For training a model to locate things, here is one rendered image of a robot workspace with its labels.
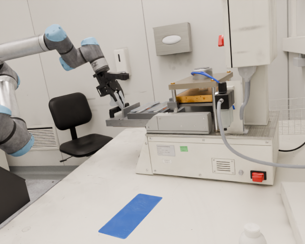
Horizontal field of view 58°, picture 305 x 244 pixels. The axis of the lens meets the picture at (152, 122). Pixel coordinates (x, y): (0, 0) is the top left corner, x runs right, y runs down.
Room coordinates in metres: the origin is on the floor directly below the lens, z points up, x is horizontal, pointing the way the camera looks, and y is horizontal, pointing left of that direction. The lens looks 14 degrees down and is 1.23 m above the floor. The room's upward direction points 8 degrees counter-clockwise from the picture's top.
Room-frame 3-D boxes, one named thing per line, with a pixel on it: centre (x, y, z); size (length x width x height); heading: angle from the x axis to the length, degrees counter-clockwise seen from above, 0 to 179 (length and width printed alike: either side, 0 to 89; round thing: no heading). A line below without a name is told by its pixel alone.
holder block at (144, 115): (1.19, -0.02, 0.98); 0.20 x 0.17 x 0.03; 151
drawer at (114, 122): (1.22, 0.03, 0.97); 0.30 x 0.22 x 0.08; 61
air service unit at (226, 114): (0.82, -0.22, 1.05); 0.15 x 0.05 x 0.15; 151
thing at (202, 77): (1.05, -0.24, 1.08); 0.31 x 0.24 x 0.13; 151
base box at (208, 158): (1.07, -0.20, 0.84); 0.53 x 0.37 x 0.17; 61
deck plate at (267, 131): (1.07, -0.25, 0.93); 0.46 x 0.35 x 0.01; 61
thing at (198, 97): (1.07, -0.21, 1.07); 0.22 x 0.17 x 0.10; 151
